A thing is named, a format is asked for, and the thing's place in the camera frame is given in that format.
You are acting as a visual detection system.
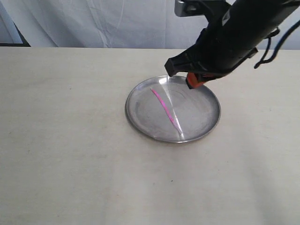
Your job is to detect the pink thin stick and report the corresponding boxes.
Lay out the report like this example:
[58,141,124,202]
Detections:
[150,88,182,135]

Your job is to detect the black cable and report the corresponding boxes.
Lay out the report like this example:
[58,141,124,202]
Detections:
[254,20,300,69]

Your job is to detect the black frame left background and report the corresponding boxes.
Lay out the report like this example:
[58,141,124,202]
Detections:
[0,2,31,47]

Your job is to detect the white backdrop cloth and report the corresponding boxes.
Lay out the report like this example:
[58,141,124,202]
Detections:
[0,0,300,50]

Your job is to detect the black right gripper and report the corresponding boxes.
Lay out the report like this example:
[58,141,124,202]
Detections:
[165,21,278,90]

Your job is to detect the round stainless steel plate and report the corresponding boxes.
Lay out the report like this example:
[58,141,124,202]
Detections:
[125,75,221,143]

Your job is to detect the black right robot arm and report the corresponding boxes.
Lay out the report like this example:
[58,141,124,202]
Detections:
[165,0,300,89]

